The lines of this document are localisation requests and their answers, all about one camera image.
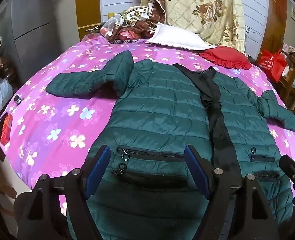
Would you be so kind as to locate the small black device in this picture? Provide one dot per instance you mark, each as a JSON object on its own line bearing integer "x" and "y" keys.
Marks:
{"x": 18, "y": 100}

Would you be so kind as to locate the red box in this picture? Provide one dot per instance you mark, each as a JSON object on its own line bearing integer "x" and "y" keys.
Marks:
{"x": 7, "y": 130}

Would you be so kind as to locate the grey refrigerator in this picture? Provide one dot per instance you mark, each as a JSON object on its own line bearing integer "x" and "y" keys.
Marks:
{"x": 32, "y": 30}

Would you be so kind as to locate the wooden shelf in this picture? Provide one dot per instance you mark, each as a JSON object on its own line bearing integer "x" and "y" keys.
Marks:
{"x": 292, "y": 90}

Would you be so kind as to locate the white pillow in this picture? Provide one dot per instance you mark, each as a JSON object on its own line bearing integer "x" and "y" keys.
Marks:
{"x": 180, "y": 38}

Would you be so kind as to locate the beige floral quilt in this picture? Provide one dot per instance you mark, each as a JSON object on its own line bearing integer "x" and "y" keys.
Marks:
{"x": 200, "y": 10}

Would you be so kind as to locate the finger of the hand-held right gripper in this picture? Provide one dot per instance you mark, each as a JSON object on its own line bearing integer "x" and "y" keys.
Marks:
{"x": 288, "y": 165}

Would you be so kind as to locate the dark green puffer jacket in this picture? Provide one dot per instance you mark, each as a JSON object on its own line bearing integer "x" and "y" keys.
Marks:
{"x": 162, "y": 105}

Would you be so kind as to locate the red snack packet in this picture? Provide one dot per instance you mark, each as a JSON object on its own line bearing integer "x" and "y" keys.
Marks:
{"x": 127, "y": 35}

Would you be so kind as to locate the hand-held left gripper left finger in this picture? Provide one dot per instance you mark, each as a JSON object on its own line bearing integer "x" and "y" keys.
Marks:
{"x": 99, "y": 166}

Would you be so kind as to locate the pink floral bedsheet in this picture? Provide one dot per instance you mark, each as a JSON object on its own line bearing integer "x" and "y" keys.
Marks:
{"x": 62, "y": 120}

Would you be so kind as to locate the brown patterned blanket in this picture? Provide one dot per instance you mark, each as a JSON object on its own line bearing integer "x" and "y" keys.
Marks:
{"x": 157, "y": 7}

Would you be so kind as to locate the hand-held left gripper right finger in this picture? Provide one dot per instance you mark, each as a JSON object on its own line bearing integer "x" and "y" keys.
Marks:
{"x": 195, "y": 171}

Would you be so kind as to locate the red ruffled pillow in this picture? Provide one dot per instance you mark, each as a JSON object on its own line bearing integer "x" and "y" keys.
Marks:
{"x": 225, "y": 56}

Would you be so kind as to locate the clear plastic bag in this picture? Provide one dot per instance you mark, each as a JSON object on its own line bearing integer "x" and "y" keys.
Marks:
{"x": 110, "y": 27}

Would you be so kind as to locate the white plastic bag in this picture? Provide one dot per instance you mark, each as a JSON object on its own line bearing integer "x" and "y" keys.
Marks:
{"x": 2, "y": 92}

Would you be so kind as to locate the red shopping bag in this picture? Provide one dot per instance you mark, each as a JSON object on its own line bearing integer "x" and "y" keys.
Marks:
{"x": 272, "y": 65}

